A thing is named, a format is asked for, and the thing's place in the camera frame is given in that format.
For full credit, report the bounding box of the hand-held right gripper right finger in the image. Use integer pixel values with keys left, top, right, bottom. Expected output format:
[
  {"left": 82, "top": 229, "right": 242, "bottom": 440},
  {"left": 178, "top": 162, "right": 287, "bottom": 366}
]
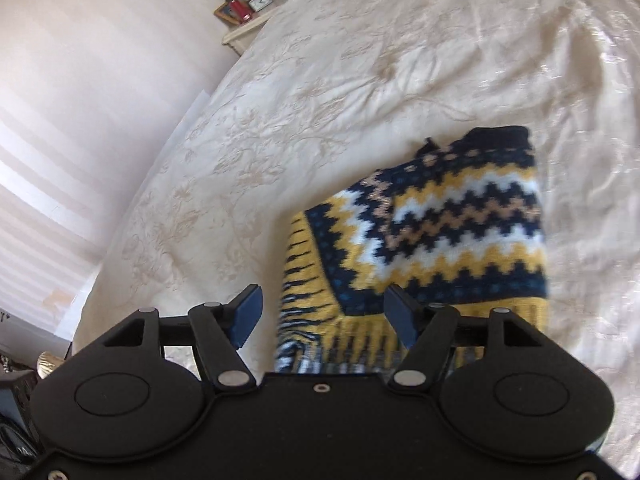
[{"left": 383, "top": 283, "right": 545, "bottom": 394}]

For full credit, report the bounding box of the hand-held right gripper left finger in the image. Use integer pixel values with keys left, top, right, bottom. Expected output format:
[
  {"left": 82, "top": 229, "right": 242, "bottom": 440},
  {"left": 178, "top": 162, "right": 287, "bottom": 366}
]
[{"left": 101, "top": 284, "right": 264, "bottom": 392}]

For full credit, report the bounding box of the navy yellow zigzag knit sweater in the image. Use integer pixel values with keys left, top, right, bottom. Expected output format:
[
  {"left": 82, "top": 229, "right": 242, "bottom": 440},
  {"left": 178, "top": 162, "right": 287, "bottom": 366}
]
[{"left": 273, "top": 126, "right": 551, "bottom": 377}]

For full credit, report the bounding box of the gold ornament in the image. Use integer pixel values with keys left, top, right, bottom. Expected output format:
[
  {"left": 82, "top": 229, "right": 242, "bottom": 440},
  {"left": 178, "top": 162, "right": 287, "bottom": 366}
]
[{"left": 36, "top": 351, "right": 66, "bottom": 377}]

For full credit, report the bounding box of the cream embroidered bedspread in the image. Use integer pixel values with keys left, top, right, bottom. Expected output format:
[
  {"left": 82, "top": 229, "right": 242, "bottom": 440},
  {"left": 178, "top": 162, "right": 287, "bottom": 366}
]
[{"left": 74, "top": 0, "right": 640, "bottom": 467}]

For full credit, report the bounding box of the white bedside table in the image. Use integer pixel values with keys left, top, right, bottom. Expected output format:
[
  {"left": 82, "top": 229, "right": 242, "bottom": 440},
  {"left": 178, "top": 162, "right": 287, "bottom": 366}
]
[{"left": 221, "top": 10, "right": 278, "bottom": 57}]

